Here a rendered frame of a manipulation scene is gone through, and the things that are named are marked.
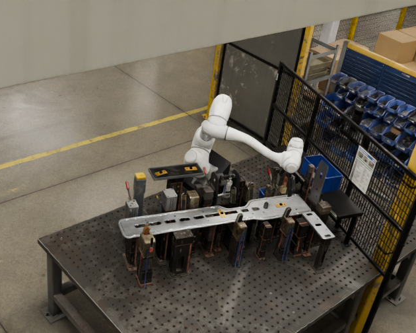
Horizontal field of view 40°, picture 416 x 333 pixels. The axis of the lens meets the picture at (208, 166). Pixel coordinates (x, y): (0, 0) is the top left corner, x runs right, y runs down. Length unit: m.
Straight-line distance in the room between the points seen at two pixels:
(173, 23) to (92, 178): 5.75
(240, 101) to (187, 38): 6.59
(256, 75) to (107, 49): 6.36
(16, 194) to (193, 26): 5.55
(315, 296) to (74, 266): 1.59
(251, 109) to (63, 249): 3.37
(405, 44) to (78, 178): 4.59
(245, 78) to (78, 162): 2.10
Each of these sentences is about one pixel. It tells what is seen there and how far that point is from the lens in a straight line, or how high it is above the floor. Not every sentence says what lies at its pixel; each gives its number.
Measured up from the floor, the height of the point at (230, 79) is 0.64.
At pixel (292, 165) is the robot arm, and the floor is 1.48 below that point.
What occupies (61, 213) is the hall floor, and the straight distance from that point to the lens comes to 5.46.
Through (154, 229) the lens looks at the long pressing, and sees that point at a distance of 3.73.
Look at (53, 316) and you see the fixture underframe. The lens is 4.52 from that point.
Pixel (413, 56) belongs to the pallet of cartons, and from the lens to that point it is 8.45.
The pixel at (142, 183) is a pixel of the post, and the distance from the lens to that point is 3.93.
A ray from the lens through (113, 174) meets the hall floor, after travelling 6.00.
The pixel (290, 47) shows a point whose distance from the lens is 6.12.
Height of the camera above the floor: 3.35
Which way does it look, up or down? 32 degrees down
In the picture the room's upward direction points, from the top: 9 degrees clockwise
